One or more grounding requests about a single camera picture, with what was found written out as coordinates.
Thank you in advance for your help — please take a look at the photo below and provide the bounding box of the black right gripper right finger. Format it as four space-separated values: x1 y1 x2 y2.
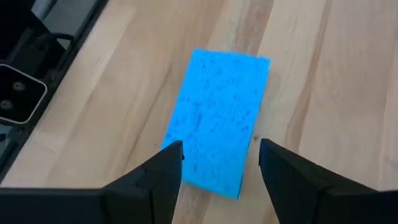
259 139 345 224

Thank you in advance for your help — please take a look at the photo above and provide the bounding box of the black camera with silver rim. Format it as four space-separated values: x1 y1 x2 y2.
0 63 48 125

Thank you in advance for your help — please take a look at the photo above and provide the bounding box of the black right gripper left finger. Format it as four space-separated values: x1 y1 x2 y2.
101 140 183 224

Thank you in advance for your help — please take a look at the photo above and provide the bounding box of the blue cellulose sponge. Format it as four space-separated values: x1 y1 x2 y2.
160 48 271 200

